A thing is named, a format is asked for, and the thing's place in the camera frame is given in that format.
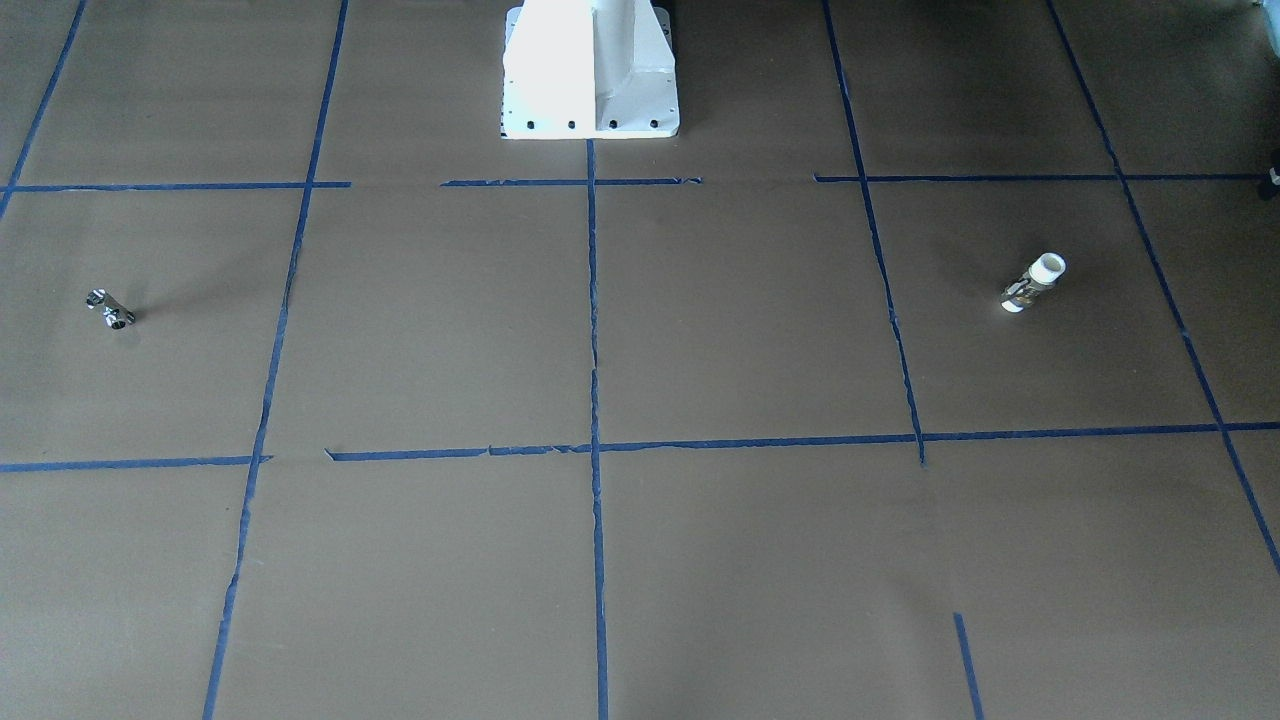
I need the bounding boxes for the brass PPR valve white ends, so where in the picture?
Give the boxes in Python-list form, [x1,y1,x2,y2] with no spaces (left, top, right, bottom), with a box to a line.
[1000,252,1068,313]

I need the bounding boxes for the chrome pipe fitting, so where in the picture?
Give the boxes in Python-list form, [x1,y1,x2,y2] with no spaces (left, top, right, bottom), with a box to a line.
[84,288,136,331]

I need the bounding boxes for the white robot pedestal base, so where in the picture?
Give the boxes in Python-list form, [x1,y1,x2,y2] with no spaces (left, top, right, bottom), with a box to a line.
[499,1,681,140]

